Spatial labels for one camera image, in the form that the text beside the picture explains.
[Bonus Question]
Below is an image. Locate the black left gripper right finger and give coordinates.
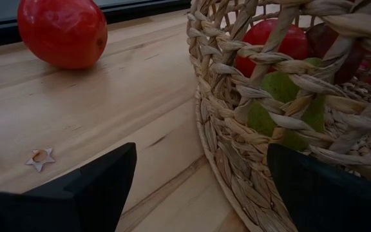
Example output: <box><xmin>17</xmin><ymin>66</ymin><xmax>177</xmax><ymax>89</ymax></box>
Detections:
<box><xmin>266</xmin><ymin>143</ymin><xmax>371</xmax><ymax>232</ymax></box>

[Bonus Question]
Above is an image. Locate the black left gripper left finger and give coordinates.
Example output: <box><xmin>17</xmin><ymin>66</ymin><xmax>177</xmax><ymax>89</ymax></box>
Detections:
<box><xmin>0</xmin><ymin>142</ymin><xmax>138</xmax><ymax>232</ymax></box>

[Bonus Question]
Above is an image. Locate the green pear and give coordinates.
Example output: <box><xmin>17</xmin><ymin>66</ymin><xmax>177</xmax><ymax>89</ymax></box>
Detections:
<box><xmin>246</xmin><ymin>57</ymin><xmax>328</xmax><ymax>152</ymax></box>

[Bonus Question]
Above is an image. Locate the open-weave wicker basket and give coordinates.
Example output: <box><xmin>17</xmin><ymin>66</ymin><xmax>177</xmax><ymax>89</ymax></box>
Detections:
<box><xmin>186</xmin><ymin>0</ymin><xmax>371</xmax><ymax>181</ymax></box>

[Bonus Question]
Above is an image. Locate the dark red apple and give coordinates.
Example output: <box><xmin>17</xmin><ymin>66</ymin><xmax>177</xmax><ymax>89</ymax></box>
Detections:
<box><xmin>306</xmin><ymin>21</ymin><xmax>365</xmax><ymax>85</ymax></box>

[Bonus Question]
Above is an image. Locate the round woven placemat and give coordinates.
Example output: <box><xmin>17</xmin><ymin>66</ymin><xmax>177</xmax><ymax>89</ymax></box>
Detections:
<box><xmin>194</xmin><ymin>86</ymin><xmax>371</xmax><ymax>232</ymax></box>

